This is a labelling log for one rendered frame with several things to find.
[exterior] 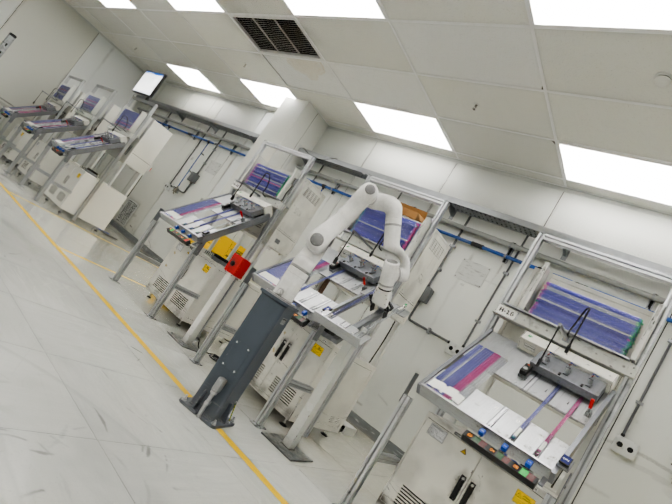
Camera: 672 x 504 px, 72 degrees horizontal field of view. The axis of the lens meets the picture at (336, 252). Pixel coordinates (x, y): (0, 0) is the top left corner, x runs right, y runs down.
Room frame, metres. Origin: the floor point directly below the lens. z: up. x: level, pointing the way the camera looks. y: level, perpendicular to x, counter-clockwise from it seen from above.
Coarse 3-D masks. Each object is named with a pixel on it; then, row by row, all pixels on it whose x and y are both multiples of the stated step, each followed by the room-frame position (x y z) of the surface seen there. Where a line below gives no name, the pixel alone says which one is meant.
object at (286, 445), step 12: (348, 348) 2.74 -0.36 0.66; (336, 360) 2.75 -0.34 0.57; (348, 360) 2.77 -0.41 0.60; (336, 372) 2.73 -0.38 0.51; (324, 384) 2.74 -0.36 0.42; (312, 396) 2.76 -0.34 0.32; (324, 396) 2.76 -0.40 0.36; (312, 408) 2.73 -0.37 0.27; (300, 420) 2.75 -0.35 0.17; (264, 432) 2.75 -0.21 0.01; (288, 432) 2.76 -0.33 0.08; (300, 432) 2.74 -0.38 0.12; (276, 444) 2.68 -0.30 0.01; (288, 444) 2.74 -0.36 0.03; (288, 456) 2.62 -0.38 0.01; (300, 456) 2.74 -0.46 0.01
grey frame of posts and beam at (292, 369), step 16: (368, 176) 3.69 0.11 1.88; (432, 224) 3.21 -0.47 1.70; (352, 240) 3.51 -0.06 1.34; (384, 256) 3.30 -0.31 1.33; (240, 288) 3.30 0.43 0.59; (224, 320) 3.30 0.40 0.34; (208, 336) 3.31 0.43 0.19; (304, 352) 2.82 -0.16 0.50; (288, 368) 2.84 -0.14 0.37; (336, 384) 3.20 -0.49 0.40; (272, 400) 2.82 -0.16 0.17; (304, 432) 3.21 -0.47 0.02
